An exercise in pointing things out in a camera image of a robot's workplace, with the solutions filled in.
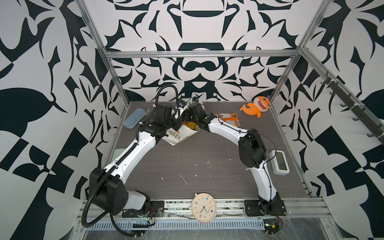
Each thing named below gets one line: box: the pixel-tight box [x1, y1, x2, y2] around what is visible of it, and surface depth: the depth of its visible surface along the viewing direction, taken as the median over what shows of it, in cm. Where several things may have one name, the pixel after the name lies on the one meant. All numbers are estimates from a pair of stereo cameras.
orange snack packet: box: [218, 112, 241, 128], surface depth 110 cm
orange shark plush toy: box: [239, 96, 270, 118], surface depth 113 cm
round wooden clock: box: [189, 193, 218, 223], surface depth 74 cm
